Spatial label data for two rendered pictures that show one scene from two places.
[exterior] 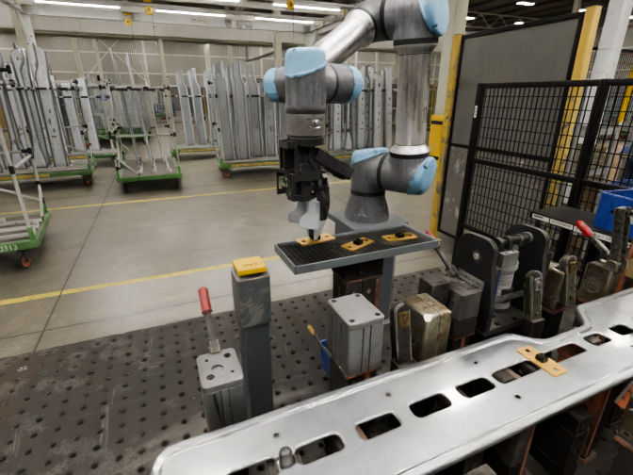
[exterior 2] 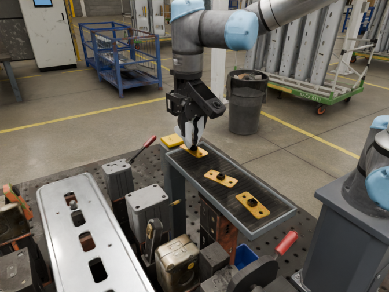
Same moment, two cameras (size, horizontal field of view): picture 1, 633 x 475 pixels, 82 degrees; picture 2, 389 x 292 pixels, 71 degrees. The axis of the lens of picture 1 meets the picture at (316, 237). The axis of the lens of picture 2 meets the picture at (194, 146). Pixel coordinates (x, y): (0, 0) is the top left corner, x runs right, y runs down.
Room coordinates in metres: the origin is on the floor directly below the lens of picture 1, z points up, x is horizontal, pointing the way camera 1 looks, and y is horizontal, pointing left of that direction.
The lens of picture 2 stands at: (0.64, -0.64, 1.58)
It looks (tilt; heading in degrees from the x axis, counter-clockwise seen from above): 30 degrees down; 80
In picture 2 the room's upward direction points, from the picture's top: straight up
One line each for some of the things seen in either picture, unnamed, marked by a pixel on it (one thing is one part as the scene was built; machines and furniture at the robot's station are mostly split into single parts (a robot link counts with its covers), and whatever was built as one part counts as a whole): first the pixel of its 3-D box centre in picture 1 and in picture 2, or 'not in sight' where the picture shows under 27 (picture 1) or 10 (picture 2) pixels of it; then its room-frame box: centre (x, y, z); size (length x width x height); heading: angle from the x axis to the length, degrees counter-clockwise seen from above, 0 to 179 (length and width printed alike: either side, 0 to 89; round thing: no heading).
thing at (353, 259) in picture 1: (357, 245); (221, 179); (0.80, -0.10, 1.16); 0.37 x 0.14 x 0.02; 114
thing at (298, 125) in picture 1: (306, 126); (187, 62); (0.73, 0.02, 1.43); 0.08 x 0.08 x 0.05
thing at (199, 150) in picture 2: (315, 237); (193, 148); (0.74, 0.00, 1.20); 0.08 x 0.04 x 0.01; 122
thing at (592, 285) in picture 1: (588, 318); not in sight; (0.92, -0.80, 0.88); 0.07 x 0.06 x 0.35; 24
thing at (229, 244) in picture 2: (353, 328); (217, 241); (0.80, -0.10, 0.92); 0.10 x 0.08 x 0.45; 114
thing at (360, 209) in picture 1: (366, 203); (378, 183); (1.20, -0.17, 1.15); 0.15 x 0.15 x 0.10
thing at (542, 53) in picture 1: (493, 156); not in sight; (3.16, -1.51, 1.00); 1.34 x 0.14 x 2.00; 23
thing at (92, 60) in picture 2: not in sight; (106, 47); (-0.25, 5.90, 0.48); 1.20 x 0.80 x 0.95; 111
